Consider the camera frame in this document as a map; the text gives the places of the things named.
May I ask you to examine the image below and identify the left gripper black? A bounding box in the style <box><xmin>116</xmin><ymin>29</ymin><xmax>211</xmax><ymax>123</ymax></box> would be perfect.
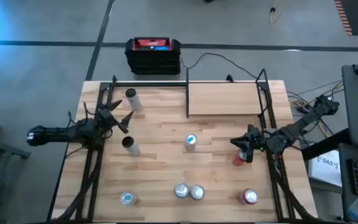
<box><xmin>96</xmin><ymin>99</ymin><xmax>134</xmax><ymax>134</ymax></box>

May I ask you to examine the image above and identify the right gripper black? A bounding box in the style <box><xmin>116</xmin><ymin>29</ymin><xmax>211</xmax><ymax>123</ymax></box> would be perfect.
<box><xmin>230</xmin><ymin>124</ymin><xmax>265</xmax><ymax>164</ymax></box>

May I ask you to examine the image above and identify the red soda can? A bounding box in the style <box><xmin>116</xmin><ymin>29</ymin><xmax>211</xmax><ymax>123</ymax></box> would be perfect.
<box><xmin>233</xmin><ymin>149</ymin><xmax>248</xmax><ymax>167</ymax></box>
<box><xmin>240</xmin><ymin>188</ymin><xmax>260</xmax><ymax>205</ymax></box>

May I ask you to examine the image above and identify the tall white can black top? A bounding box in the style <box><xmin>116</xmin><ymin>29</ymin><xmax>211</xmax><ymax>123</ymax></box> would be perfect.
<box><xmin>125</xmin><ymin>88</ymin><xmax>144</xmax><ymax>111</ymax></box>
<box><xmin>121</xmin><ymin>136</ymin><xmax>141</xmax><ymax>157</ymax></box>

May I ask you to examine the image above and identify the teal white slim can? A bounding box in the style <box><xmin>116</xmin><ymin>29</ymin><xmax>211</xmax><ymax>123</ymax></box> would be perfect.
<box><xmin>184</xmin><ymin>134</ymin><xmax>198</xmax><ymax>153</ymax></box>

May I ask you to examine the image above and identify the silver Diet Coke can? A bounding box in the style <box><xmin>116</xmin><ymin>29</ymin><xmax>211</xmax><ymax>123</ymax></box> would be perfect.
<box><xmin>173</xmin><ymin>182</ymin><xmax>190</xmax><ymax>199</ymax></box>
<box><xmin>190</xmin><ymin>184</ymin><xmax>206</xmax><ymax>200</ymax></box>

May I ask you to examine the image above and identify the silver slim can blue tab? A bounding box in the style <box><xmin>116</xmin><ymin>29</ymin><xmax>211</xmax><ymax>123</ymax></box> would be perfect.
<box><xmin>119</xmin><ymin>190</ymin><xmax>139</xmax><ymax>206</ymax></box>

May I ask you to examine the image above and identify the wooden shelf board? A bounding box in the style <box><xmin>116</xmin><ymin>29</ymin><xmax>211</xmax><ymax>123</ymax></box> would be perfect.
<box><xmin>187</xmin><ymin>81</ymin><xmax>263</xmax><ymax>116</ymax></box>

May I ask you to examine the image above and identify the red black power station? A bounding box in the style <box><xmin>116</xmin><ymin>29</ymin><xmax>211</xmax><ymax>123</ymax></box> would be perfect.
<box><xmin>124</xmin><ymin>36</ymin><xmax>182</xmax><ymax>75</ymax></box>

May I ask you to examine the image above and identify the black power strip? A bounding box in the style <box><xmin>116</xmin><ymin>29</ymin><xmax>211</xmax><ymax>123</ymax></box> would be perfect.
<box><xmin>296</xmin><ymin>105</ymin><xmax>315</xmax><ymax>115</ymax></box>

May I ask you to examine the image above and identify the black desk leg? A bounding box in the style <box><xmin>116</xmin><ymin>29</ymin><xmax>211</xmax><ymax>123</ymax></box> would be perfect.
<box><xmin>301</xmin><ymin>128</ymin><xmax>354</xmax><ymax>160</ymax></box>

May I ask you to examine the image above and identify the white printed paper sheet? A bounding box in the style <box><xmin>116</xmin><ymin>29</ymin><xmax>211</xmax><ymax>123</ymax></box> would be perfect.
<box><xmin>308</xmin><ymin>149</ymin><xmax>343</xmax><ymax>187</ymax></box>

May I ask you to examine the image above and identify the dark grey desk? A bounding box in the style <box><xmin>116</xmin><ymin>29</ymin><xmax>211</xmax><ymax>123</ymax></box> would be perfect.
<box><xmin>337</xmin><ymin>142</ymin><xmax>358</xmax><ymax>223</ymax></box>

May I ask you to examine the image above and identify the black cable bundle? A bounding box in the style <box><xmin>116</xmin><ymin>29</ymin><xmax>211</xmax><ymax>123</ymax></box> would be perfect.
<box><xmin>267</xmin><ymin>154</ymin><xmax>318</xmax><ymax>222</ymax></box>
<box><xmin>54</xmin><ymin>146</ymin><xmax>105</xmax><ymax>222</ymax></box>

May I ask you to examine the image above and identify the black metal shelf post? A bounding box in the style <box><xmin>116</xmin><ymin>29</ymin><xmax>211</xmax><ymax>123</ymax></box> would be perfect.
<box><xmin>185</xmin><ymin>67</ymin><xmax>190</xmax><ymax>119</ymax></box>

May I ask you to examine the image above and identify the yellow floor cable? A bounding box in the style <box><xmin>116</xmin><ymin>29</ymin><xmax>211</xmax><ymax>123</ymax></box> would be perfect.
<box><xmin>268</xmin><ymin>0</ymin><xmax>288</xmax><ymax>25</ymax></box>

